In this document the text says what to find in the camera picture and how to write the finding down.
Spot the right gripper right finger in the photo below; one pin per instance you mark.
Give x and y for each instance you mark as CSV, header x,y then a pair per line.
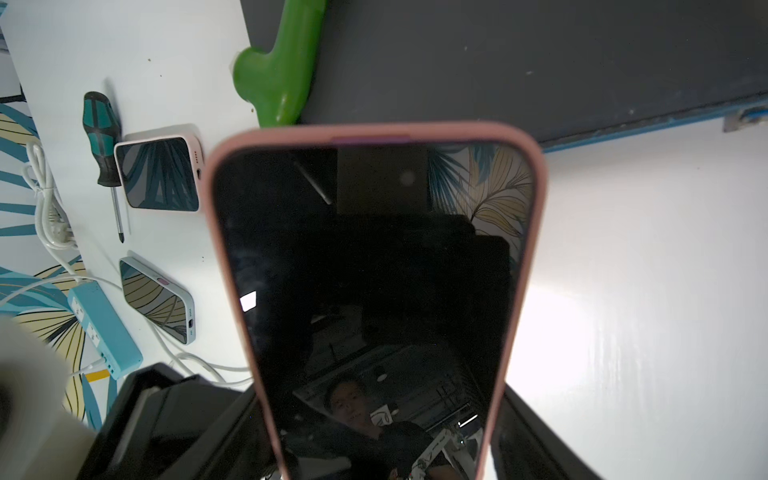
x,y
525,448

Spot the teal power strip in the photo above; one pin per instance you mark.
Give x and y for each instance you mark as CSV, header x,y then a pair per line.
x,y
105,329

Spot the green plastic tool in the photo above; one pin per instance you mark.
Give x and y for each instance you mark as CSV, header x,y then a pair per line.
x,y
277,83

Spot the phone with pink case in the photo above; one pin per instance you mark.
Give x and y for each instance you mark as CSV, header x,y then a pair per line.
x,y
377,274

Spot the grey network switch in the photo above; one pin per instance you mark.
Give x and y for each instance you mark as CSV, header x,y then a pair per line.
x,y
566,72

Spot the green black screwdriver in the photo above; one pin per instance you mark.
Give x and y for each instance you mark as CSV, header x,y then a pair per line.
x,y
103,130

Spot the phone with white case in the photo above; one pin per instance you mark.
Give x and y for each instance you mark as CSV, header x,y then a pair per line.
x,y
161,170

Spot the phone with light blue case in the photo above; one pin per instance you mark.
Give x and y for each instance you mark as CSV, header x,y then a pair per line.
x,y
161,301

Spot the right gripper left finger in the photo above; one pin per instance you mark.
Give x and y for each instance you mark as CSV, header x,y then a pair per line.
x,y
165,426

